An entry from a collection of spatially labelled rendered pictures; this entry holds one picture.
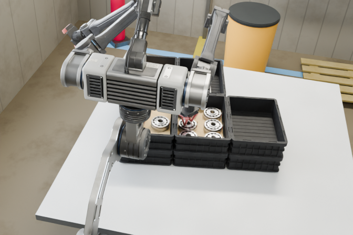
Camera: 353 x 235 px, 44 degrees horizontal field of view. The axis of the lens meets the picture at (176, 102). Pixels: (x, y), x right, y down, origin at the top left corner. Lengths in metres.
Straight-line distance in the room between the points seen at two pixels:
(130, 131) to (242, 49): 2.36
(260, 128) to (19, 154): 1.92
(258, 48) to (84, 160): 2.13
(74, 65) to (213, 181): 1.04
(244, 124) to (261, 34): 1.52
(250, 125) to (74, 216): 1.11
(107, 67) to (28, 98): 2.51
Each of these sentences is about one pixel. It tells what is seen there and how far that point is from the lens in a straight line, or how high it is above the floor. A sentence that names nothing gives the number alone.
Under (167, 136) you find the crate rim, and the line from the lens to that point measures 2.30.
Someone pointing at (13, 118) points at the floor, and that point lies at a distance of 3.99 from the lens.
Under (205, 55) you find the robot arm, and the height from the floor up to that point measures 1.48.
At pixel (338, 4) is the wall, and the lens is 4.94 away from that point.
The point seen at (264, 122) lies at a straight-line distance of 2.65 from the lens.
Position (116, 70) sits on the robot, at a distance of 1.70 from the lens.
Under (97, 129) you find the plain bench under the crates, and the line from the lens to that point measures 2.69.
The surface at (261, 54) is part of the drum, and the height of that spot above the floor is 0.43.
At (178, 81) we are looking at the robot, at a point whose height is 1.53.
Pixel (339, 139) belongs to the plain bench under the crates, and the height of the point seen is 0.70.
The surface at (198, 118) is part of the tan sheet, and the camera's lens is 2.59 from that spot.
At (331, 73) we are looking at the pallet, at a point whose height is 0.10.
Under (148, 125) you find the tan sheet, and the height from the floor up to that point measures 0.83.
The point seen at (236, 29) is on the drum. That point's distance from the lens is 4.00.
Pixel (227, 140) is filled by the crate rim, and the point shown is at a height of 0.92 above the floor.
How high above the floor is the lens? 2.46
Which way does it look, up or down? 37 degrees down
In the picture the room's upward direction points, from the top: 5 degrees clockwise
